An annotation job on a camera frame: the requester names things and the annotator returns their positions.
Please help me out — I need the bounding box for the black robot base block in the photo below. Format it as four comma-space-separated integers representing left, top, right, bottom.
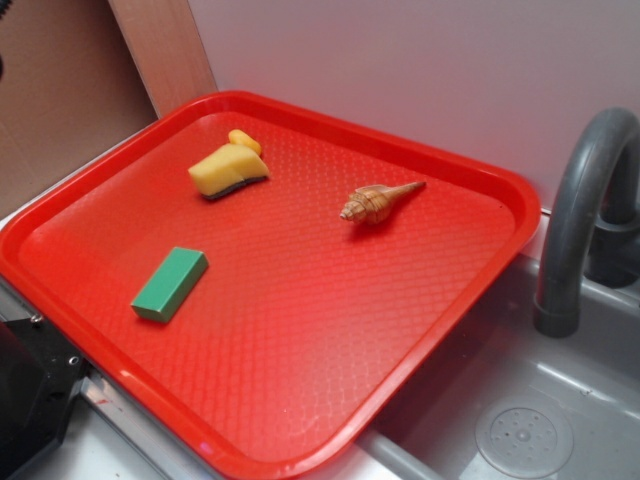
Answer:
1, 319, 86, 479

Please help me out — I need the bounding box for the brown spiral seashell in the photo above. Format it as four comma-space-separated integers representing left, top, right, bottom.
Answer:
339, 182, 426, 225

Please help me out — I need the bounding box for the red plastic tray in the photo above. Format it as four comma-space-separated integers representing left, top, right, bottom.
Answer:
1, 92, 540, 479

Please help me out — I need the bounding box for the yellow sponge with grey pad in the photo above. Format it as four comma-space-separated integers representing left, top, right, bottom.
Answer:
188, 143, 270, 199

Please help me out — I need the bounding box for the small orange toy piece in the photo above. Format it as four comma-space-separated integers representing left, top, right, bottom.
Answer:
228, 129, 262, 156

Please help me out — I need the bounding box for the green rectangular block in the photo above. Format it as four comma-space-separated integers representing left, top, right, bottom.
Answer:
131, 247, 209, 324

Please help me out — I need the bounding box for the grey plastic sink basin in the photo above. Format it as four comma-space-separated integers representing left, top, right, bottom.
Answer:
358, 257, 639, 479

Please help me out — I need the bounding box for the light wooden board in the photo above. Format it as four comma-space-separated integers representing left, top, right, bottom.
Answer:
109, 0, 218, 117

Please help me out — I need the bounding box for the grey curved faucet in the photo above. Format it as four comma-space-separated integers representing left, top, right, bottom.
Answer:
534, 107, 639, 338

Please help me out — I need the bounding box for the brown cardboard panel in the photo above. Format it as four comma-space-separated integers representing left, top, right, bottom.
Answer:
1, 1, 156, 216

